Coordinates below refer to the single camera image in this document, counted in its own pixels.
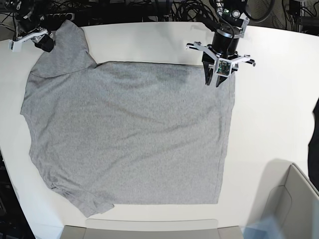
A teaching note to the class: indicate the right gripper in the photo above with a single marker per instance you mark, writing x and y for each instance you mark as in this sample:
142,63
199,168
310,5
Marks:
41,37

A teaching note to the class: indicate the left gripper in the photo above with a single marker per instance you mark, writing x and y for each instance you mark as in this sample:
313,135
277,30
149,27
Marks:
223,46

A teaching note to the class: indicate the grey T-shirt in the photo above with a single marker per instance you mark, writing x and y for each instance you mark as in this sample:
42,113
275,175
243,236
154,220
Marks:
125,132

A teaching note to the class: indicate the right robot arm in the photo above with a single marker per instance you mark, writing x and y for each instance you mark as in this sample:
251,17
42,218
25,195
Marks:
27,18

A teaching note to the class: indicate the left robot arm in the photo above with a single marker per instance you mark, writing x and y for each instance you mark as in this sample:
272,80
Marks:
232,17

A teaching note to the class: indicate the black power strip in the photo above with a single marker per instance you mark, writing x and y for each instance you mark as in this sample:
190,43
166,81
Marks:
59,16

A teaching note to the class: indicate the dark object at right edge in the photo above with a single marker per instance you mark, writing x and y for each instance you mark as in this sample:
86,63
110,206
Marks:
313,154

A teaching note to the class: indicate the grey box at right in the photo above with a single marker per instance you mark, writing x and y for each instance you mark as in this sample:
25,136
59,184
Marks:
295,206

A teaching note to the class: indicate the grey box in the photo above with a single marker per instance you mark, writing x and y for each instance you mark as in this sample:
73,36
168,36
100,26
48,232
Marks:
191,229
295,206

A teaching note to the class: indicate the blue cloth at corner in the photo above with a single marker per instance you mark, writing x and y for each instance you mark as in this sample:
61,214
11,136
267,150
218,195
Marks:
266,228

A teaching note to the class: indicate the grey box at bottom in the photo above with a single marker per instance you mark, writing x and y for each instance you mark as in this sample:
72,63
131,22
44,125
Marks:
191,229

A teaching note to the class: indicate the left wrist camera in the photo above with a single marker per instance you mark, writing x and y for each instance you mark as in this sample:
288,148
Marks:
223,67

